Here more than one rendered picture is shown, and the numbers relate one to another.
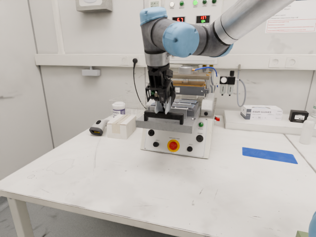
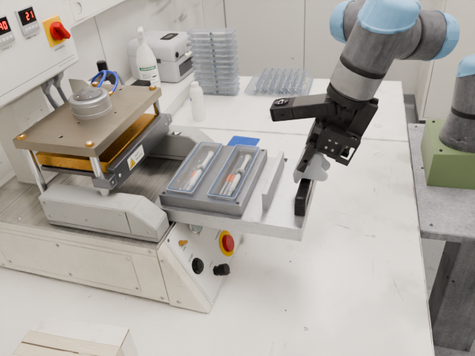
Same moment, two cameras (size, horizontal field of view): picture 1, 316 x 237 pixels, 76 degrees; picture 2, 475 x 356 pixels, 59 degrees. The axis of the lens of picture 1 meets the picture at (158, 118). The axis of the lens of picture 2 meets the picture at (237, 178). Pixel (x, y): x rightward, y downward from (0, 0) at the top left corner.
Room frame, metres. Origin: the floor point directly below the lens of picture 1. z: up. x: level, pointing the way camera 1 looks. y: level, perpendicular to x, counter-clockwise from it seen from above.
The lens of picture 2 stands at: (0.82, 0.63, 1.47)
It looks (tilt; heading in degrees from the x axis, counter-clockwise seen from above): 35 degrees down; 273
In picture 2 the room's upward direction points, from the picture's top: 5 degrees counter-clockwise
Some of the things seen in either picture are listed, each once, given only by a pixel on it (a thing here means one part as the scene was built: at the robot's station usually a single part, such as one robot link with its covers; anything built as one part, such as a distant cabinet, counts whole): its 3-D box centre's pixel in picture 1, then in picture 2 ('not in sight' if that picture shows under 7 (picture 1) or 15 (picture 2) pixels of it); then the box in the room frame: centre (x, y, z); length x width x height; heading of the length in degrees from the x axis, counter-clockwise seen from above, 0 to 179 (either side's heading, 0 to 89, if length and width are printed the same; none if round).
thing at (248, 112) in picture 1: (260, 112); not in sight; (1.33, -0.70, 0.83); 0.23 x 0.12 x 0.07; 84
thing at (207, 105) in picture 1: (208, 103); (167, 141); (1.03, -0.26, 0.96); 0.26 x 0.05 x 0.07; 163
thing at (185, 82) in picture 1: (186, 81); (101, 127); (1.14, -0.16, 1.07); 0.22 x 0.17 x 0.10; 73
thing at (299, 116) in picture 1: (298, 116); (139, 92); (1.24, -0.90, 0.83); 0.09 x 0.06 x 0.07; 68
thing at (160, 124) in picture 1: (172, 112); (239, 182); (0.85, -0.06, 0.97); 0.30 x 0.22 x 0.08; 163
